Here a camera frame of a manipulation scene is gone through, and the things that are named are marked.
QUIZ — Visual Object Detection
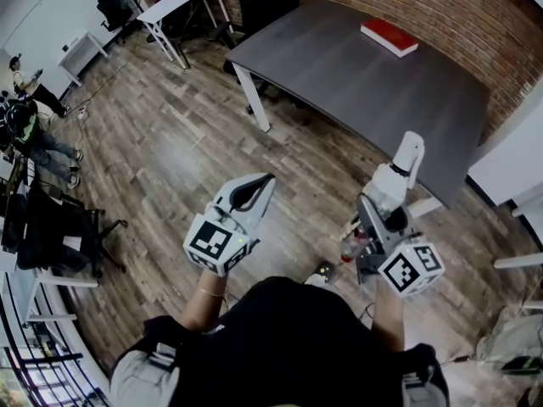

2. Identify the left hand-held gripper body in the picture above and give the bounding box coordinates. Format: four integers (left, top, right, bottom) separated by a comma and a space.
182, 201, 260, 277

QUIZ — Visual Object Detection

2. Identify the black green device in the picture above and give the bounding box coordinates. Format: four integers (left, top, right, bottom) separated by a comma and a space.
500, 355, 543, 376

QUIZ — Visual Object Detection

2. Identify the red book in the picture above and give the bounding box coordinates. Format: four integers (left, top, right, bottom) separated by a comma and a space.
360, 18, 420, 59

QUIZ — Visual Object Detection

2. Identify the person's left forearm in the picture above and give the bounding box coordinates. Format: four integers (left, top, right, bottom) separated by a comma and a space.
180, 268, 231, 334

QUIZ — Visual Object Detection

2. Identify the grey shoulder strap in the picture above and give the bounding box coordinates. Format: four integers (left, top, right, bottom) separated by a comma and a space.
400, 365, 438, 407
109, 341, 182, 407

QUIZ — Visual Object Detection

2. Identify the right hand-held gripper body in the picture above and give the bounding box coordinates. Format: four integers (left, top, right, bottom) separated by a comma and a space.
355, 231, 445, 298

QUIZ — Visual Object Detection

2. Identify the grey bag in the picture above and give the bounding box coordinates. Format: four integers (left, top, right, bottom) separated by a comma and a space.
474, 305, 543, 372

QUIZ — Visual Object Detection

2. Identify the black metal railing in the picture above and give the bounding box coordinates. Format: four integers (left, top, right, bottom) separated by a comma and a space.
0, 294, 109, 407

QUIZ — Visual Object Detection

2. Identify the dark grey table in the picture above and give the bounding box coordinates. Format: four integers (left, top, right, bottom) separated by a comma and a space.
226, 0, 492, 220

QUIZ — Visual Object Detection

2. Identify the white umbrella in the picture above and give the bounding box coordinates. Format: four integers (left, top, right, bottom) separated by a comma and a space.
340, 131, 426, 265

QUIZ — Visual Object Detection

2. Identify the person's black shirt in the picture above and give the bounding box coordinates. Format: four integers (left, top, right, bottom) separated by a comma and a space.
143, 276, 451, 407

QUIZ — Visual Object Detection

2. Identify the black chair with bag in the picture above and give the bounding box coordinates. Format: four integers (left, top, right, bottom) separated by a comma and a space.
96, 0, 137, 45

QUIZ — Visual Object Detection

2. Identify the white metal-frame desk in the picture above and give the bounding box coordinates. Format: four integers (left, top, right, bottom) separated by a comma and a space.
492, 176, 543, 312

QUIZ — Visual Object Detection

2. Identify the person's shoe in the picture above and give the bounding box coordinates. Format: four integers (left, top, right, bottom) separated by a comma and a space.
304, 259, 337, 287

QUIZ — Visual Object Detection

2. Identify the small white side table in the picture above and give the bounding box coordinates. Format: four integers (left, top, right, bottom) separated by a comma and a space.
57, 31, 109, 88

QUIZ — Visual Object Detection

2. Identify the black swivel chair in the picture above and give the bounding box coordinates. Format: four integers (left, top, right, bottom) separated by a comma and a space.
2, 179, 129, 280

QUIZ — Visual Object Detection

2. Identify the person's right forearm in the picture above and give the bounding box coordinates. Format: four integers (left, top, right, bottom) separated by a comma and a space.
371, 280, 407, 354

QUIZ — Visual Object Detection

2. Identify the white rectangular desk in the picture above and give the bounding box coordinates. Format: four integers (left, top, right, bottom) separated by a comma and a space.
136, 0, 235, 70

